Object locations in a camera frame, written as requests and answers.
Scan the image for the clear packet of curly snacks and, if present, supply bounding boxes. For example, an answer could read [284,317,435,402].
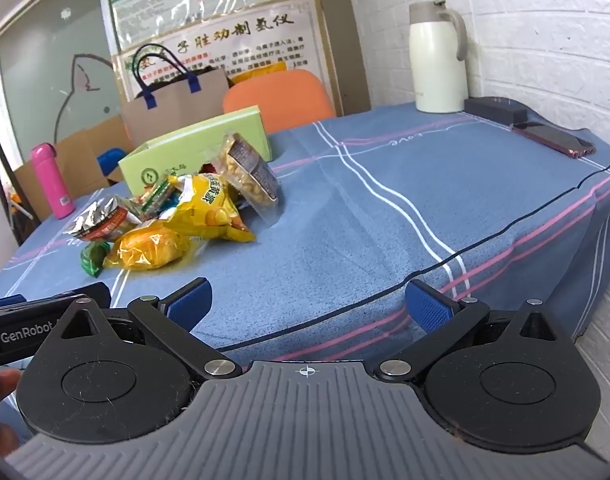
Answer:
[220,132,282,226]

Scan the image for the light green cardboard box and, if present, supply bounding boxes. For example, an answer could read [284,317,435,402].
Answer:
[118,106,274,196]

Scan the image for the yellow snack bag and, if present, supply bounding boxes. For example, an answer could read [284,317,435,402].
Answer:
[162,172,257,243]

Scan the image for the blue object in cardboard box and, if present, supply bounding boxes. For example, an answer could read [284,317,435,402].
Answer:
[97,147,136,176]

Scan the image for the pink water bottle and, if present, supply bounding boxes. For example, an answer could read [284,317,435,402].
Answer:
[31,143,76,220]

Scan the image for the small green snack packet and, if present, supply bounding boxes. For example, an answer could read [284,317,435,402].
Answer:
[80,240,113,277]

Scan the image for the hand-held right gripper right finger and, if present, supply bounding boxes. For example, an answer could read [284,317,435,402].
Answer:
[375,279,566,383]

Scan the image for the blue striped tablecloth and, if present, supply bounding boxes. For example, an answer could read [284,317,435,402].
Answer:
[0,101,610,456]

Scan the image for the silver and red snack packet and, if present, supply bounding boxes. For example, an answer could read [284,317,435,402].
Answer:
[61,195,136,242]

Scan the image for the orange bread packet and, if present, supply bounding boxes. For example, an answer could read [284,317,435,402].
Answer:
[103,225,206,272]

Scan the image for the orange chair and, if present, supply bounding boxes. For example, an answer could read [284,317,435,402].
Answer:
[222,70,337,133]

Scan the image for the white thermos jug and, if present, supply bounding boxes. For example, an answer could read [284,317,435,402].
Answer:
[409,0,470,114]

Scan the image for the black rectangular box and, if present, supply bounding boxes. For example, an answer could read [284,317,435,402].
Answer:
[464,96,530,125]

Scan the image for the framed poster board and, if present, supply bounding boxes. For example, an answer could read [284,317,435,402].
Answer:
[112,0,343,116]

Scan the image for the green and red striped packet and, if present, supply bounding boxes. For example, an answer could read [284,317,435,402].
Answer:
[130,176,186,222]

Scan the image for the pink smartphone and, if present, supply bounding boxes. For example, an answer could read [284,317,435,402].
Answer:
[512,121,596,159]

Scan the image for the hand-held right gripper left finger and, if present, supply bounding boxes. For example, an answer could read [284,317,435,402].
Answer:
[50,276,243,382]

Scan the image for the brown cardboard box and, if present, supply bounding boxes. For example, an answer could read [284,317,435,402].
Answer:
[12,115,136,221]

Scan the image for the person's left hand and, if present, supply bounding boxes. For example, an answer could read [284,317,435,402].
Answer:
[0,366,24,457]

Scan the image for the brown paper bag blue handles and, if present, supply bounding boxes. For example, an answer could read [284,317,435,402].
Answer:
[121,44,232,147]

